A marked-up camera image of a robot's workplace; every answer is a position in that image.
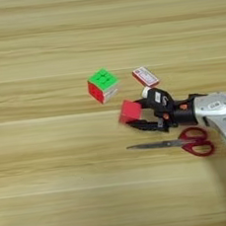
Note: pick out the red and white card box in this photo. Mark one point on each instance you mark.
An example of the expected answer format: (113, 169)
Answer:
(145, 76)

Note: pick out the red foam cube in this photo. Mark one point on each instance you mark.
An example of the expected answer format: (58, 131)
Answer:
(130, 111)

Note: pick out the green and red puzzle cube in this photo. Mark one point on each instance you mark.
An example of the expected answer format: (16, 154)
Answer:
(102, 84)

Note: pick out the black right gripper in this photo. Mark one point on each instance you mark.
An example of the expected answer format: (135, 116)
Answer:
(183, 113)

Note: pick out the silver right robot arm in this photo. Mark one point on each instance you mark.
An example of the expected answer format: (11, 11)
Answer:
(223, 119)

